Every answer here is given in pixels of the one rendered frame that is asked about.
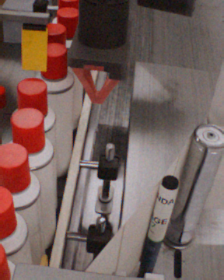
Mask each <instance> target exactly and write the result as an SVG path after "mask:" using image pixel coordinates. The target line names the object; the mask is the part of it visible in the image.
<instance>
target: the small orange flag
mask: <svg viewBox="0 0 224 280"><path fill-rule="evenodd" d="M22 47H23V52H22V69H27V70H34V71H40V72H46V71H47V24H46V25H40V24H35V23H24V24H23V29H22Z"/></svg>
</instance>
